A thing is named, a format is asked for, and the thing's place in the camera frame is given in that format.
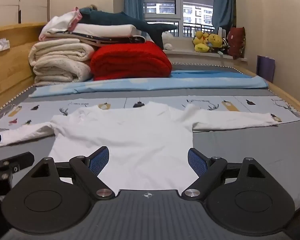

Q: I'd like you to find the red folded blanket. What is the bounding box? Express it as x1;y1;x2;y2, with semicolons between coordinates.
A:
90;41;173;81

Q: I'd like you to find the light blue folded sheet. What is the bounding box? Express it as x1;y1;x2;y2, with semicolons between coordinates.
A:
29;70;269;98

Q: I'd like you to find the white plush toy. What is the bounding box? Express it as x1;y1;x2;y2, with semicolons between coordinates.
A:
162;31;175;50

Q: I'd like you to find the dark teal shark plush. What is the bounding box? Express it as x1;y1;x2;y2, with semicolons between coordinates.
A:
79;7;178;50

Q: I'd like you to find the pink and white cloth pile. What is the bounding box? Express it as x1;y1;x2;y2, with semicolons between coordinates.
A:
39;7;83;42

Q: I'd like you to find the dark red bag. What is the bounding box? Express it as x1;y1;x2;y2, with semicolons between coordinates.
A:
227;27;246;60

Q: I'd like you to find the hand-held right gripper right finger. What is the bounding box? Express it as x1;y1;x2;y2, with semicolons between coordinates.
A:
181;148;268;201

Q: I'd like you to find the white long-sleeve shirt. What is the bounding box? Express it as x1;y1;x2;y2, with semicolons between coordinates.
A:
0;102;279;194

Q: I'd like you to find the tissue pack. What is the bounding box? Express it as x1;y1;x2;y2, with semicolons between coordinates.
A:
0;38;11;54

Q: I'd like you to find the wooden bed frame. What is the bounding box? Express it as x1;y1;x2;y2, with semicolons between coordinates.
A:
0;22;300;120

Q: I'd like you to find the grey printed bed sheet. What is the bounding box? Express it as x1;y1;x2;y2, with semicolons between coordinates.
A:
0;62;300;205

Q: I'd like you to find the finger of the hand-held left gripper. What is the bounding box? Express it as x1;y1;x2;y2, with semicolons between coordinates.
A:
0;151;35;174

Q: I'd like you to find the white folded duvet dark trim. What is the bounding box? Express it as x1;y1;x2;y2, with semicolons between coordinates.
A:
71;23;147;48

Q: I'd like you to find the cream speckled folded quilt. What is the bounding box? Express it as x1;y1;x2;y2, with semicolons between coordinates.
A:
32;57;93;87

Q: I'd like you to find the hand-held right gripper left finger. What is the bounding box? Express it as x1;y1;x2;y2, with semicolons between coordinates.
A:
30;146;115;201

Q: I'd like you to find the yellow plush toy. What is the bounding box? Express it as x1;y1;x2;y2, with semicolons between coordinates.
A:
207;33;226;53
192;31;211;53

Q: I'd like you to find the blue curtain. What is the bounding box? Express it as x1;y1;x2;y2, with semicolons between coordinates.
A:
124;0;145;22
212;0;237;34

